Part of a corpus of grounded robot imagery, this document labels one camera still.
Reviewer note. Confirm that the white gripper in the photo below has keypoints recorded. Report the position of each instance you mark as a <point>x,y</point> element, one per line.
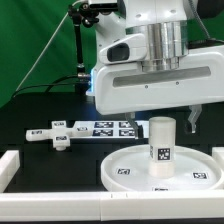
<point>199,79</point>

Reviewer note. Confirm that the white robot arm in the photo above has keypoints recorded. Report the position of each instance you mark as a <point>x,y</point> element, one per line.
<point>144,61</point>

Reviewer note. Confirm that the white cross-shaped table base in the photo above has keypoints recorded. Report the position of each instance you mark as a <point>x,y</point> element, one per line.
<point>60,134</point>

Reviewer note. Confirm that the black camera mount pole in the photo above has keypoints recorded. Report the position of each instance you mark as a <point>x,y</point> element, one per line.
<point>87,17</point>

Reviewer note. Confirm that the white marker sheet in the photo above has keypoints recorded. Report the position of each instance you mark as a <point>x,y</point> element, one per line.
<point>103,129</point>

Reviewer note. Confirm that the white front fence bar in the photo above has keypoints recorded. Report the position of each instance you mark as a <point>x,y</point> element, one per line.
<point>106,206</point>

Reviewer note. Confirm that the white round table top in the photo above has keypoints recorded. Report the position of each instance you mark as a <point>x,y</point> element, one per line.
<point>128,170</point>

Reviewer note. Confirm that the white left fence block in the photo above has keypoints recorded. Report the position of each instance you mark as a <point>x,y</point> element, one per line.
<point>9,164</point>

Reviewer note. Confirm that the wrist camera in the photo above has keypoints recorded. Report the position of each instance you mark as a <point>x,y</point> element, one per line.
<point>131,48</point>

